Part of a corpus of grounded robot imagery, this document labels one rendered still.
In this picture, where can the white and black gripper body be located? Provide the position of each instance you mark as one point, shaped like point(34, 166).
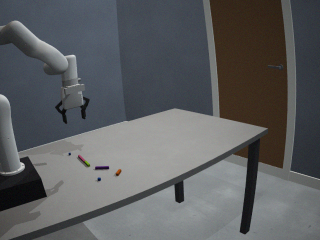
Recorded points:
point(70, 101)

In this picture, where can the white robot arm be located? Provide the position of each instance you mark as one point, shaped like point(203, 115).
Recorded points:
point(55, 63)

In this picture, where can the orange rod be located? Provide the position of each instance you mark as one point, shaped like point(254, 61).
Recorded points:
point(118, 172)

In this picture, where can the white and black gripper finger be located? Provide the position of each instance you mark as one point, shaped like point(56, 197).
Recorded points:
point(62, 112)
point(83, 107)

